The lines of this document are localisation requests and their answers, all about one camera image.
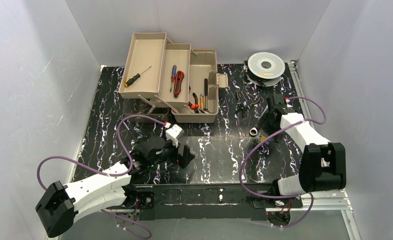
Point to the yellow black utility knife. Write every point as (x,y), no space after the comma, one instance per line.
(202,101)

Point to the red black cutter tool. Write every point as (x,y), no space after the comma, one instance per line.
(178,83)

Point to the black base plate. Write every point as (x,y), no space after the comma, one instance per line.
(202,201)

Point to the silver wrench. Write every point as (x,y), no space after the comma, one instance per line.
(253,132)

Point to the white filament spool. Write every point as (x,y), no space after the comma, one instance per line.
(265,69)

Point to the black marbled table mat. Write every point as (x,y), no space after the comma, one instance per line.
(219,147)

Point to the orange black pliers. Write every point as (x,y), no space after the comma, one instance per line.
(194,106)

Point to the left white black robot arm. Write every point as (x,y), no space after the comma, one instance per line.
(62,205)

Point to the yellow black screwdriver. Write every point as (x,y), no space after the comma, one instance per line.
(133,79)

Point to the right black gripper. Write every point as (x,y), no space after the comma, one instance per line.
(273,108)

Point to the yellow hex key set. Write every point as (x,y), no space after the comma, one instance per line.
(262,138)

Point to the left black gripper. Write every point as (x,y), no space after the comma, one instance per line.
(180,154)

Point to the translucent brown beige tool box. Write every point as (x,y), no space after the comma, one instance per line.
(150,95)

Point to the blue red screwdriver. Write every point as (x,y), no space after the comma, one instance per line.
(173,77)

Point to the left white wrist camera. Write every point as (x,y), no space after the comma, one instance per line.
(173,132)

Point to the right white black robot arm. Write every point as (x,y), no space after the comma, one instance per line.
(323,163)

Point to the black wire stripper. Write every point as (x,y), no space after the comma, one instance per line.
(241,106)

